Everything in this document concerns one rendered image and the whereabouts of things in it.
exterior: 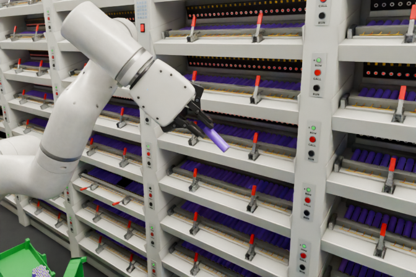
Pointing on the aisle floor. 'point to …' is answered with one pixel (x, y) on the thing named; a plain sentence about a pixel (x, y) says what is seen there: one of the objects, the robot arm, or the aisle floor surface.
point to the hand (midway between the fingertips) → (200, 125)
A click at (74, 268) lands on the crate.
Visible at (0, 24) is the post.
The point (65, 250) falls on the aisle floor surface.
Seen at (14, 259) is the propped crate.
